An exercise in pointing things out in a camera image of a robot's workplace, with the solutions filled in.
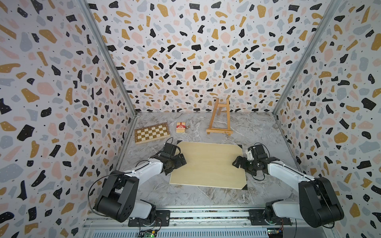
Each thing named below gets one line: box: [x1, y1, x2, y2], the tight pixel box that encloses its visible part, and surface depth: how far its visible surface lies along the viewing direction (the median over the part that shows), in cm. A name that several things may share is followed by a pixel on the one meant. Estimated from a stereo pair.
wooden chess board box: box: [134, 122, 171, 145], surface depth 108 cm
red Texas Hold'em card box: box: [175, 121, 187, 134], surface depth 112 cm
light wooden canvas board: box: [169, 140, 248, 190], surface depth 89 cm
